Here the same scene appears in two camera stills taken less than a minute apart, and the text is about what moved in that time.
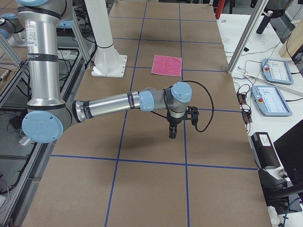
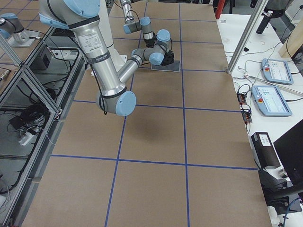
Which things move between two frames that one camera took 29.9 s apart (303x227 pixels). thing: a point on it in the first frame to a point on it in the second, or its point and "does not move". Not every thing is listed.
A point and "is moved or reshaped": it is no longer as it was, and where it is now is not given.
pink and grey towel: [167, 65] is moved or reshaped
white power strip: [24, 141] does not move
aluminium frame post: [246, 34] does not move
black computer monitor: [289, 147] does not move
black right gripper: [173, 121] to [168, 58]
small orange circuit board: [241, 98] does not move
